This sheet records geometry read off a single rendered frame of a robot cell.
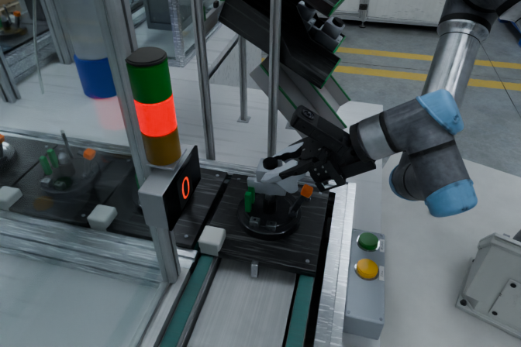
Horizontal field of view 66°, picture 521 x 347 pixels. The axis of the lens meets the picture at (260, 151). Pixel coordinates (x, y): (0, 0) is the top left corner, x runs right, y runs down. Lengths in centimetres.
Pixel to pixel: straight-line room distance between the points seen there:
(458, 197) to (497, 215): 54
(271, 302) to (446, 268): 42
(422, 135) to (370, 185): 52
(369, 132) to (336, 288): 31
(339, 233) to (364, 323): 20
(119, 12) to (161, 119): 14
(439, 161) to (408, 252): 40
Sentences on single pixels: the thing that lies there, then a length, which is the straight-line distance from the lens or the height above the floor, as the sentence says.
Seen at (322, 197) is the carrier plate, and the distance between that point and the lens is 94.
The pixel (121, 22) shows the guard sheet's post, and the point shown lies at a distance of 50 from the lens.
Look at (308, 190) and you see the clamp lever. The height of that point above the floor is 107.
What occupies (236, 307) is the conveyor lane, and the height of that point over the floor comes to 92.
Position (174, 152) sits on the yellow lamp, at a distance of 57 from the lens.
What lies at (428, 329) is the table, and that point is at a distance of 92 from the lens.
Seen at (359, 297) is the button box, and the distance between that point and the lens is 80.
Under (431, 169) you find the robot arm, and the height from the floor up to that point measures 122.
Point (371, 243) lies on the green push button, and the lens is 87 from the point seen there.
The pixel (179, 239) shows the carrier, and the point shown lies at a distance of 86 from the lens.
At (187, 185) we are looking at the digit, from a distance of 62.
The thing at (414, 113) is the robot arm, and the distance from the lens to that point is 67.
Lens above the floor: 162
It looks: 37 degrees down
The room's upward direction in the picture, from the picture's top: straight up
